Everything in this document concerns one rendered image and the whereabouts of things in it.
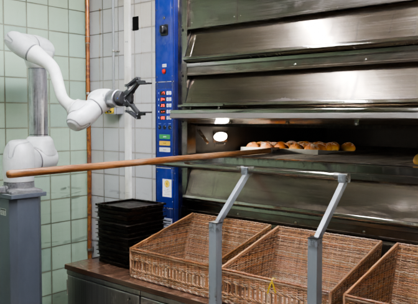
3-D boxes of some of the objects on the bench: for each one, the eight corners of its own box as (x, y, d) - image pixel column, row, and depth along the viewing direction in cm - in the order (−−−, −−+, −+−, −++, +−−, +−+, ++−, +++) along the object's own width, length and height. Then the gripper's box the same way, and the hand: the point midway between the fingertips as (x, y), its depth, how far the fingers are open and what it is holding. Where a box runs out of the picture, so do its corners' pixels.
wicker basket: (277, 278, 294) (277, 224, 292) (384, 301, 257) (385, 239, 256) (216, 301, 256) (216, 240, 255) (331, 332, 220) (331, 260, 219)
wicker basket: (192, 259, 332) (192, 211, 331) (273, 277, 295) (274, 223, 294) (127, 276, 296) (127, 223, 295) (210, 300, 259) (210, 239, 257)
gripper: (125, 73, 289) (155, 71, 275) (125, 124, 290) (155, 124, 276) (113, 73, 283) (143, 70, 269) (114, 124, 284) (144, 124, 270)
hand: (148, 97), depth 273 cm, fingers open, 13 cm apart
